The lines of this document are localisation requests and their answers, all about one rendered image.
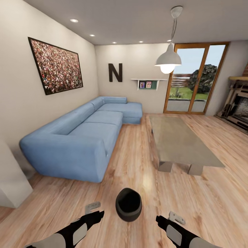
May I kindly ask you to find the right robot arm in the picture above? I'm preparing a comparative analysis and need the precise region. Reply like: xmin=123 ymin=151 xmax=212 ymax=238
xmin=156 ymin=211 xmax=223 ymax=248

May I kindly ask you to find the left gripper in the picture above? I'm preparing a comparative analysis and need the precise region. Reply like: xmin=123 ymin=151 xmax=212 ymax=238
xmin=82 ymin=211 xmax=104 ymax=228

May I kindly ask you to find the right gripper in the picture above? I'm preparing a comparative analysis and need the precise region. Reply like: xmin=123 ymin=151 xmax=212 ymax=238
xmin=156 ymin=215 xmax=171 ymax=231

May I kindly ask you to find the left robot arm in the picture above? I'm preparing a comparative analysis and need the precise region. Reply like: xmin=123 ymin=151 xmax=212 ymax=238
xmin=22 ymin=202 xmax=104 ymax=248

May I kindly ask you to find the cauldron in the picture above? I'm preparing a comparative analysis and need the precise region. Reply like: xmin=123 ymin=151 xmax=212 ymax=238
xmin=115 ymin=188 xmax=142 ymax=222

